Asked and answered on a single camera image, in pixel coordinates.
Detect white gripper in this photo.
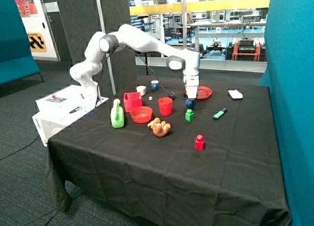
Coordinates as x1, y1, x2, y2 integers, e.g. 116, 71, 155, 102
183, 75, 199, 99

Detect blue ball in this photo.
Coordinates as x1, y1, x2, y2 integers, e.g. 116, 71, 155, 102
185, 99, 196, 109

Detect red plastic bowl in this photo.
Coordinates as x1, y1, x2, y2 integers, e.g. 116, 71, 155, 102
130, 106, 153, 124

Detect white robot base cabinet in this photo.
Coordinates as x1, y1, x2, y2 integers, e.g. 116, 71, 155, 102
32, 85, 108, 146

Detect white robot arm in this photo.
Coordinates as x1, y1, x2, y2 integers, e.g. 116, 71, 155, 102
70, 24, 200, 101

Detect small black ball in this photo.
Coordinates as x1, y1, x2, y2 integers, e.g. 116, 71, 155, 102
168, 92, 176, 100

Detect red square pot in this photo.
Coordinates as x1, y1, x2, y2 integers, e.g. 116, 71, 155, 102
124, 92, 142, 113

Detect red plastic plate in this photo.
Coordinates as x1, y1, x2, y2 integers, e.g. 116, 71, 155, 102
184, 86, 212, 100

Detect red plastic cup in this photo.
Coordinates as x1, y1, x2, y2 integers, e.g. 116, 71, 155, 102
158, 97, 173, 116

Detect blue and white cup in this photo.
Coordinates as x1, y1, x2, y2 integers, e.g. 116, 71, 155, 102
151, 80, 159, 90

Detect green toy block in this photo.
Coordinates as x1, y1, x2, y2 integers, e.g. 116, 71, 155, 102
185, 109, 194, 122

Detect green highlighter marker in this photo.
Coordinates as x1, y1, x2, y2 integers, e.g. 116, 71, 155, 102
213, 108, 228, 120

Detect white folded cloth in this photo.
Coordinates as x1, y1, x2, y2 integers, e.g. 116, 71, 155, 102
228, 89, 243, 100

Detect white small cup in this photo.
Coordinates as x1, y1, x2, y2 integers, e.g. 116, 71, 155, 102
136, 85, 146, 96

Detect brown teddy bear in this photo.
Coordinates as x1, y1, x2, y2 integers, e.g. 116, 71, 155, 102
148, 118, 171, 138

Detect red toy block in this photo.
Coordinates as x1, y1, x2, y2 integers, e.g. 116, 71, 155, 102
195, 135, 204, 150

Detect black tablecloth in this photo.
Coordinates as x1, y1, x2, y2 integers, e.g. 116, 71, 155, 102
45, 81, 291, 226

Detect black marker pen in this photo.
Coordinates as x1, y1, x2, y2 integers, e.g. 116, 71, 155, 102
69, 107, 82, 113

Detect yellow black warning sign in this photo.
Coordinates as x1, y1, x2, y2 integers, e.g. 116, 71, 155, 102
27, 32, 47, 53

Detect teal sofa bench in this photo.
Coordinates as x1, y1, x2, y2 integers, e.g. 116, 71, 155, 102
0, 0, 41, 85

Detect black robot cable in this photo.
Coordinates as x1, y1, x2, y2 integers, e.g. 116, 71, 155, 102
94, 45, 197, 109

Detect teal partition wall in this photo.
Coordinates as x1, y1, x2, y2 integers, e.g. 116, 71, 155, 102
260, 0, 314, 226

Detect red wall poster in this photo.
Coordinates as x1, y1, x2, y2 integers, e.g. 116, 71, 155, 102
15, 0, 38, 18

